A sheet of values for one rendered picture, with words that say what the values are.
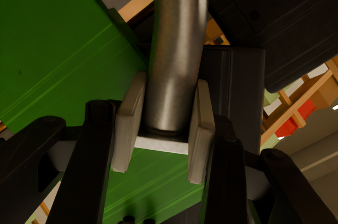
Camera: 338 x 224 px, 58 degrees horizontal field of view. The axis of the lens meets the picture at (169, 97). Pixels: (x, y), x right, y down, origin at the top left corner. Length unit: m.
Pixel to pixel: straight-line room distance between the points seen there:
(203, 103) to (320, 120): 9.53
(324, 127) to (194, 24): 9.60
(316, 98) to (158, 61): 4.12
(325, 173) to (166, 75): 7.76
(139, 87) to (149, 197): 0.11
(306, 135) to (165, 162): 9.53
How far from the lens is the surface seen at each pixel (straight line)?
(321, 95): 4.22
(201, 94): 0.17
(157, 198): 0.25
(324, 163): 7.82
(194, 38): 0.17
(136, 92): 0.16
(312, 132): 9.73
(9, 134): 0.42
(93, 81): 0.22
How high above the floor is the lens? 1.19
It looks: level
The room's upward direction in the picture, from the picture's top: 146 degrees clockwise
